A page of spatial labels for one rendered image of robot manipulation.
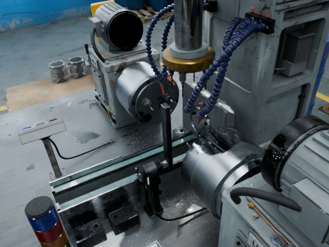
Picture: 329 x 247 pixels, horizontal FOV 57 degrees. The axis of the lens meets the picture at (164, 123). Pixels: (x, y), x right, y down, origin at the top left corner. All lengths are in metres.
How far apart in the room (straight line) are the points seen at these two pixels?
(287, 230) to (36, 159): 1.17
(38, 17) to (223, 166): 5.97
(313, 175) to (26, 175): 1.19
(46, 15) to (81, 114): 4.92
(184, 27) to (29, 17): 5.70
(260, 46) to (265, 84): 0.13
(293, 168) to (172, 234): 0.60
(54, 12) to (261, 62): 5.81
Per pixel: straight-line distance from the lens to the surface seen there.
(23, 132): 1.26
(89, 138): 1.59
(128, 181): 1.15
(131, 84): 1.30
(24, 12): 6.54
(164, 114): 0.92
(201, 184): 0.91
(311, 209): 0.61
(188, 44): 1.00
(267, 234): 0.72
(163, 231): 1.15
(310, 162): 0.63
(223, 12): 1.17
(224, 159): 0.88
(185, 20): 0.98
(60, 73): 3.67
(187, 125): 1.36
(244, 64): 1.14
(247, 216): 0.74
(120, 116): 1.58
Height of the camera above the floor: 1.74
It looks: 36 degrees down
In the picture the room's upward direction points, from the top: 4 degrees counter-clockwise
